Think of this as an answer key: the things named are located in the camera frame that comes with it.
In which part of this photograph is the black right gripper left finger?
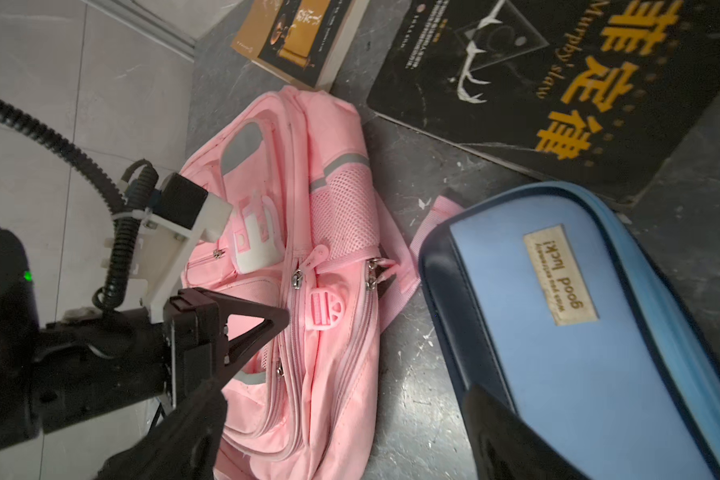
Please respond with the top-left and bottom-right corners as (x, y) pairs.
(96, 380), (227, 479)

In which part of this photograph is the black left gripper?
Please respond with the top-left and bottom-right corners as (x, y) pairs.
(160, 288), (290, 414)

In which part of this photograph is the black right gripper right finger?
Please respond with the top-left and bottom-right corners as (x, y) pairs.
(461, 385), (586, 479)

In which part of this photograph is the pink school backpack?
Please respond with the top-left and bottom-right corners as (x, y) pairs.
(181, 86), (461, 479)

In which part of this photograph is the black book yellow lettering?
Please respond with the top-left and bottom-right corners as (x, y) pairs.
(367, 1), (720, 205)

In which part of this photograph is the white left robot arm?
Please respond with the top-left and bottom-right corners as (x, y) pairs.
(0, 99), (289, 462)

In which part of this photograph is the blue pencil case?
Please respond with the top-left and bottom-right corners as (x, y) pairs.
(419, 182), (720, 479)

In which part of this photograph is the brown and black book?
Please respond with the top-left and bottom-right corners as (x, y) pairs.
(232, 0), (369, 91)

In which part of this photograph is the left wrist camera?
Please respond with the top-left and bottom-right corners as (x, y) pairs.
(93, 166), (233, 324)

